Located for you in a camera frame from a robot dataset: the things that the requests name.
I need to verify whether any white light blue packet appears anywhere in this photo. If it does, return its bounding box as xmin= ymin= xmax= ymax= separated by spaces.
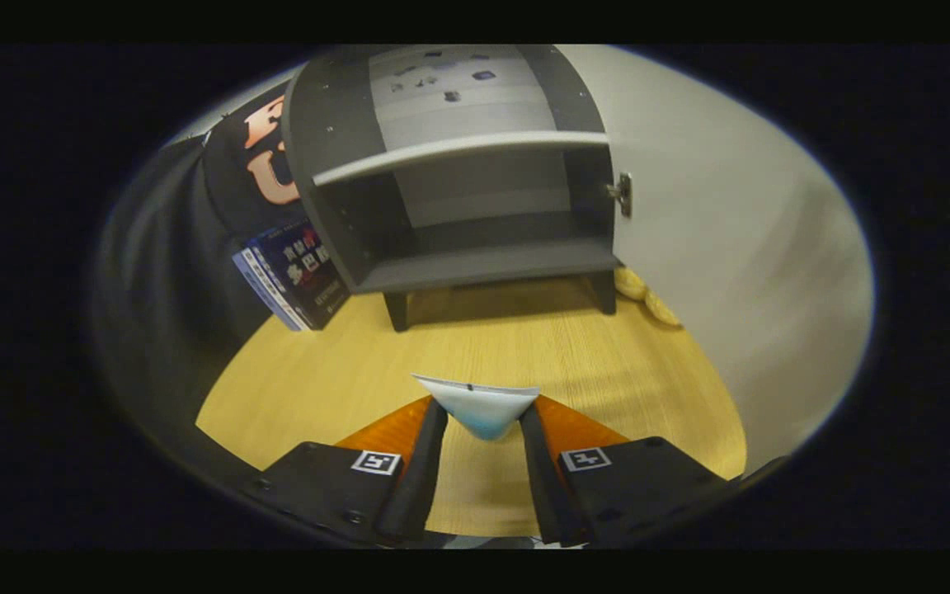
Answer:
xmin=412 ymin=374 xmax=542 ymax=442

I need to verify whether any black backdrop cloth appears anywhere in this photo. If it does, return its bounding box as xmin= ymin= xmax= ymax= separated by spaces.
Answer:
xmin=87 ymin=78 xmax=311 ymax=463

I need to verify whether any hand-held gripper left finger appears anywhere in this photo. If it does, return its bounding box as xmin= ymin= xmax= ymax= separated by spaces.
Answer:
xmin=248 ymin=396 xmax=449 ymax=547

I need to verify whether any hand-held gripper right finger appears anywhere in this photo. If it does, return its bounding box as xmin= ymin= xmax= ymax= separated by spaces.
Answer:
xmin=518 ymin=394 xmax=740 ymax=547

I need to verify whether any dark blue book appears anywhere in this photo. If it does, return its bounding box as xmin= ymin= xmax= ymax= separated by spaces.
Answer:
xmin=232 ymin=221 xmax=352 ymax=332

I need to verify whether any beige cabinet door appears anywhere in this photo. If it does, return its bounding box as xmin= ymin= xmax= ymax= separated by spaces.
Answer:
xmin=557 ymin=45 xmax=876 ymax=479

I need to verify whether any yellow plush toy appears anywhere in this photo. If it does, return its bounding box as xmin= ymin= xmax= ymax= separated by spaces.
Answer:
xmin=614 ymin=266 xmax=682 ymax=328

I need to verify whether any grey cabinet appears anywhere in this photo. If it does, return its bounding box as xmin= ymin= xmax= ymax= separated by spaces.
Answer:
xmin=281 ymin=45 xmax=637 ymax=332

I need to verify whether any grey cabinet shelf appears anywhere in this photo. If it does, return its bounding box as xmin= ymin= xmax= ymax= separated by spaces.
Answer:
xmin=312 ymin=130 xmax=610 ymax=187

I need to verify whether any metal door hinge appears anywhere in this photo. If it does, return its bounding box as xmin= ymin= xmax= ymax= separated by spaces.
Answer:
xmin=605 ymin=172 xmax=634 ymax=219

